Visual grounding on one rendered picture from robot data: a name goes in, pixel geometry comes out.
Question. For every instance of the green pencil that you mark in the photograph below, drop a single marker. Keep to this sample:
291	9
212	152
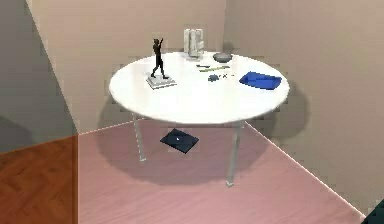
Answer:
214	69

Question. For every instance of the dark flat laptop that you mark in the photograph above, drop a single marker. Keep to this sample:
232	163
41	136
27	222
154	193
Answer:
179	140

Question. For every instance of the dark grey small lump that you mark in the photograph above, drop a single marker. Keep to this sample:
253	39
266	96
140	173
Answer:
213	78

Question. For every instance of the white round table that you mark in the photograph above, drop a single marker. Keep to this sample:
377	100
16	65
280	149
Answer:
196	100

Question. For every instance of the white box-shaped object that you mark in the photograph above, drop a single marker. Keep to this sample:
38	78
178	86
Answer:
193	44

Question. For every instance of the dark teal furniture corner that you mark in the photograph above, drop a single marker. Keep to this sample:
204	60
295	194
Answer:
376	214

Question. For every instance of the black figure statue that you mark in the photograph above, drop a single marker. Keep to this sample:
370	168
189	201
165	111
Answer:
158	63

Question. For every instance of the grey bowl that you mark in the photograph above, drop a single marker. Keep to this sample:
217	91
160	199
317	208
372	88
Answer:
222	57

